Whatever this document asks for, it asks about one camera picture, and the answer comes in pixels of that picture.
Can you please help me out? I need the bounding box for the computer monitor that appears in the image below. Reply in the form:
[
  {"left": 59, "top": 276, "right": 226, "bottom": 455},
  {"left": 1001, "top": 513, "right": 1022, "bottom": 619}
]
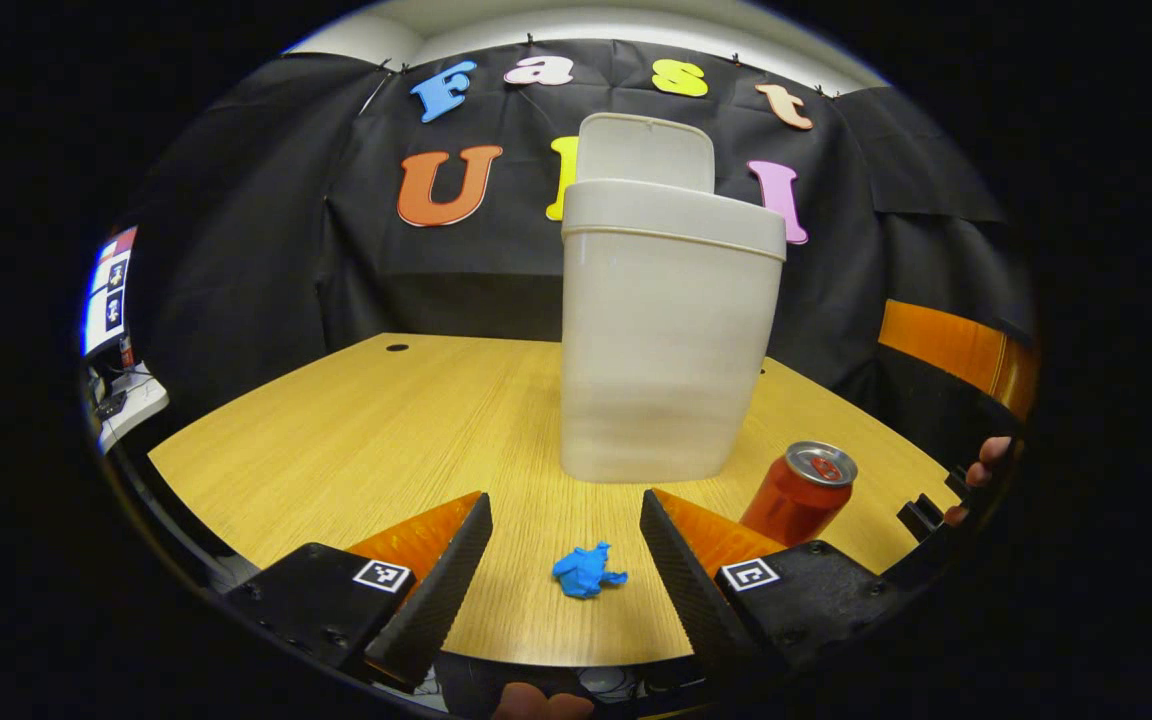
[{"left": 83, "top": 226, "right": 139, "bottom": 358}]

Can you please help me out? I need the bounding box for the wooden desktop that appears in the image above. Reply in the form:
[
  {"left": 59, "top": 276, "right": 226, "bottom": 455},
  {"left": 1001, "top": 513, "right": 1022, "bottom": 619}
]
[{"left": 148, "top": 333, "right": 962, "bottom": 668}]

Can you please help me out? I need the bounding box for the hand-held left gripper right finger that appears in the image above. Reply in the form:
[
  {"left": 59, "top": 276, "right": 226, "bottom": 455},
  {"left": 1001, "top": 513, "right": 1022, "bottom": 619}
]
[{"left": 639, "top": 488, "right": 905, "bottom": 693}]

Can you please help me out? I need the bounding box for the red pop can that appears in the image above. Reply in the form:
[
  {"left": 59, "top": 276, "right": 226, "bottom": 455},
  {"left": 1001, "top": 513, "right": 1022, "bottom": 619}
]
[{"left": 739, "top": 440, "right": 859, "bottom": 549}]

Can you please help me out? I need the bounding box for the blue paper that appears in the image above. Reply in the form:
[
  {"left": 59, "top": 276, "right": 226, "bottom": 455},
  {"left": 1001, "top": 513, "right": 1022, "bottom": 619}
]
[{"left": 552, "top": 541, "right": 629, "bottom": 600}]

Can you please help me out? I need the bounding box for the black backdrop cloth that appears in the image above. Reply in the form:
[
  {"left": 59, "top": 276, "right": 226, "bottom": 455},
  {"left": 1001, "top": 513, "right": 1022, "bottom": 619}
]
[{"left": 101, "top": 38, "right": 1037, "bottom": 441}]

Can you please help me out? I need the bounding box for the white desktop garbage bin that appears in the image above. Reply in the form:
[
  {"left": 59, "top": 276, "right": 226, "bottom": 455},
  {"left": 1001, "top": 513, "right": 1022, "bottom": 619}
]
[{"left": 559, "top": 112, "right": 788, "bottom": 485}]

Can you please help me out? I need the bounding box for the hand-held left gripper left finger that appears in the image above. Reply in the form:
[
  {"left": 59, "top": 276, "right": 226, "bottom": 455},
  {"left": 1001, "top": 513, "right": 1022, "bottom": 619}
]
[{"left": 223, "top": 490, "right": 495, "bottom": 693}]

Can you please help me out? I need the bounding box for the white side table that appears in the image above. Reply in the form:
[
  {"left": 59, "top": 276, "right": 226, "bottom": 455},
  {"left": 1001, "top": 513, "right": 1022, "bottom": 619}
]
[{"left": 96, "top": 370, "right": 170, "bottom": 453}]

